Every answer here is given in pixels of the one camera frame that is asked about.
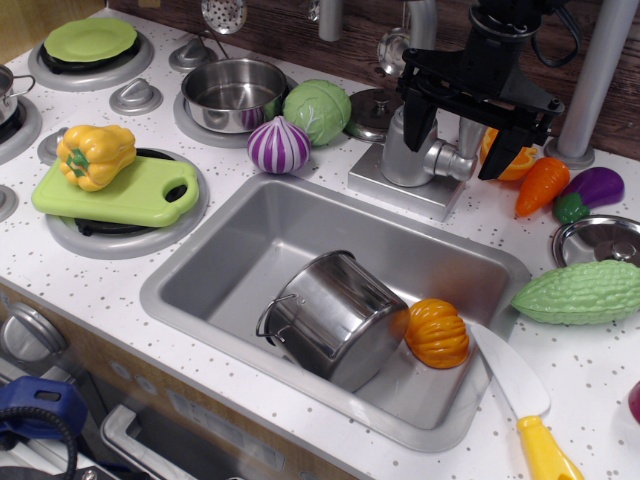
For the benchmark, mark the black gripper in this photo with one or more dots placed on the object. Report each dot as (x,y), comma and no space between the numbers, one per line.
(482,82)

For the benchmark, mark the silver faucet lever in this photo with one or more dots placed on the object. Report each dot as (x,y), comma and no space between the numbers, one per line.
(471,134)

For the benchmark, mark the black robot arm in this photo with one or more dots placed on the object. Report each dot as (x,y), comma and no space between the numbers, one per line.
(550,7)

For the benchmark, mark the silver toy faucet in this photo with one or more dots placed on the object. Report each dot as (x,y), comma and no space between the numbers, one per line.
(427,182)

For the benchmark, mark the orange pepper half toy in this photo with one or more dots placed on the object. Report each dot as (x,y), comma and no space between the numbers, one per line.
(519,167)

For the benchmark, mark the steel lid behind faucet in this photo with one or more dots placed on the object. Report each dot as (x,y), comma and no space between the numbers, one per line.
(371,114)

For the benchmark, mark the orange carrot toy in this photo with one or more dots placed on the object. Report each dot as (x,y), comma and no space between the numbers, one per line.
(545,181)

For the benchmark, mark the hanging steel ladle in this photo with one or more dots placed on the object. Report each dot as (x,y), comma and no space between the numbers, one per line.
(390,51)

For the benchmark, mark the grey support pole right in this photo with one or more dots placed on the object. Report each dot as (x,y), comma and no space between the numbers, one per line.
(613,25)

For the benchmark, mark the grey support pole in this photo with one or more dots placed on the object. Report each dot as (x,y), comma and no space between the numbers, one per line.
(330,20)
(613,25)

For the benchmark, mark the purple eggplant toy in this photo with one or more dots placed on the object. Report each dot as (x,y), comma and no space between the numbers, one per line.
(593,187)

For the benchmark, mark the green cabbage toy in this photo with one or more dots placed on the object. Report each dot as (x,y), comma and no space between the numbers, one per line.
(320,108)

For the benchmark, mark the steel pot lid right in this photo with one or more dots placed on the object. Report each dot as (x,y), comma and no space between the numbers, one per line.
(596,238)

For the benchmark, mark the grey support pole centre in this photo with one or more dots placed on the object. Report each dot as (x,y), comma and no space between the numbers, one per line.
(330,20)

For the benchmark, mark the purple striped onion toy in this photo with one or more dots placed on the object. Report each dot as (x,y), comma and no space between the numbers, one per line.
(279,147)

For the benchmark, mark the orange pumpkin half toy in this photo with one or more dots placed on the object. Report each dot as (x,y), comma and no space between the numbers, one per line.
(437,335)

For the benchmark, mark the grey sink basin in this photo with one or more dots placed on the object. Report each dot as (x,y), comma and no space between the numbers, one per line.
(218,283)

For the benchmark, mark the green bitter gourd toy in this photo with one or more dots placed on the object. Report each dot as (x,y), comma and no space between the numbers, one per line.
(581,294)

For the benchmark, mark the steel pot in sink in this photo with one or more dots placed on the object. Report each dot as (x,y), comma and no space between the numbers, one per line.
(336,320)

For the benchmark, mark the steel saucepan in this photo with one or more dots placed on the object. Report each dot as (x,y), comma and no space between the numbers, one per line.
(234,95)

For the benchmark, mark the hanging steel skimmer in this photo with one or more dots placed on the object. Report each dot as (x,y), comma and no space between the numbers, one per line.
(225,17)

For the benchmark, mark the grey stove knob top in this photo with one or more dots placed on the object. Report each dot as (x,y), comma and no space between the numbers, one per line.
(191,55)

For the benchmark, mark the grey stove knob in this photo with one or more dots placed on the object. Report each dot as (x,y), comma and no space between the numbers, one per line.
(191,55)
(136,98)
(47,148)

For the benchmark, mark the purple toy at edge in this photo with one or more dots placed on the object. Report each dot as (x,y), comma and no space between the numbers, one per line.
(633,401)

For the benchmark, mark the grey stove knob middle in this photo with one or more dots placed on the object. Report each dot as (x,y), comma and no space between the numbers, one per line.
(136,98)

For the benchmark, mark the green cutting board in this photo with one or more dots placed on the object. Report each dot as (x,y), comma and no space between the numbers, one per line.
(150,192)

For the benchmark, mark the white yellow toy knife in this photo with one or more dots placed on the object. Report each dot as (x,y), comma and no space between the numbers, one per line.
(529,400)

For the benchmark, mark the yellow bell pepper toy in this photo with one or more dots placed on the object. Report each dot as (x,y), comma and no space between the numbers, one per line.
(91,156)

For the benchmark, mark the green toy plate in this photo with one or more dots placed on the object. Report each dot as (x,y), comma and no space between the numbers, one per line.
(90,40)

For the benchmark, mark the grey stove knob left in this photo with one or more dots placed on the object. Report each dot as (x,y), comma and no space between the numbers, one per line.
(47,148)

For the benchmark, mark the small steel pot left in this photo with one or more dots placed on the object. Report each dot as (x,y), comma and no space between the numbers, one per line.
(9,92)

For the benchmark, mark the grey oven knob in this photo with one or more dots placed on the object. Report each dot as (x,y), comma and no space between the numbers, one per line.
(28,336)

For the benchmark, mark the blue clamp device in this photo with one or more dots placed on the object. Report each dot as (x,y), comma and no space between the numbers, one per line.
(41,409)

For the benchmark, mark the oven door handle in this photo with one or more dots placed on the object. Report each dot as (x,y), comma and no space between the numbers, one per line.
(162,448)

